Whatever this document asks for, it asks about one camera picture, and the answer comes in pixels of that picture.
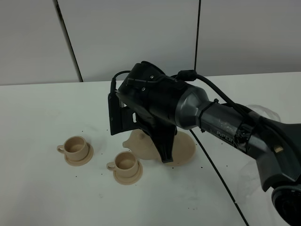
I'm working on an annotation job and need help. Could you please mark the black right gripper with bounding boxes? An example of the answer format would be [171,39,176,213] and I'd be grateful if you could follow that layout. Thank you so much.
[121,94,178,163]

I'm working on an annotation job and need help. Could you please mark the tan ceramic teapot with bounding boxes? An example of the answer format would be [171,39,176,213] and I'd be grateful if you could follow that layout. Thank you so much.
[123,129,160,161]

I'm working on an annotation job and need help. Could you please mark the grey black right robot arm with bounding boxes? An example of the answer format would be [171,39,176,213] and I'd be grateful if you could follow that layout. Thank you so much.
[108,61,301,226]

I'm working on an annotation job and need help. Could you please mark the tan teapot saucer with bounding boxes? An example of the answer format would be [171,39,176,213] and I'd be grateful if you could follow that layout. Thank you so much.
[165,131,196,167]

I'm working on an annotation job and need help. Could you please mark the tan teacup near centre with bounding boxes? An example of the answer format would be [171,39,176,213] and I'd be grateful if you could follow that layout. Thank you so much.
[106,151,139,178]

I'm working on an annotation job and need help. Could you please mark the tan teacup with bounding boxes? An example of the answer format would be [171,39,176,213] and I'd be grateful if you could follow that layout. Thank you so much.
[106,151,139,178]
[56,136,89,161]

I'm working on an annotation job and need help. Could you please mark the tan saucer near centre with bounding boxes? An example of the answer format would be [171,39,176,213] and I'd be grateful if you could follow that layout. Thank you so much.
[113,162,143,185]

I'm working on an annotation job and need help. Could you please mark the tan saucer far left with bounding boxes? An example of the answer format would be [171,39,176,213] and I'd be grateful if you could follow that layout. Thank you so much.
[64,143,94,166]

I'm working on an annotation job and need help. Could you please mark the tan teacup far left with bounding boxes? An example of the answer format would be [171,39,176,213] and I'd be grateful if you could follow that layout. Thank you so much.
[56,136,89,161]

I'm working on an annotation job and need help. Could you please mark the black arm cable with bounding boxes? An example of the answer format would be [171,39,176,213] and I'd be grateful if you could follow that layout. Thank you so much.
[110,68,301,226]

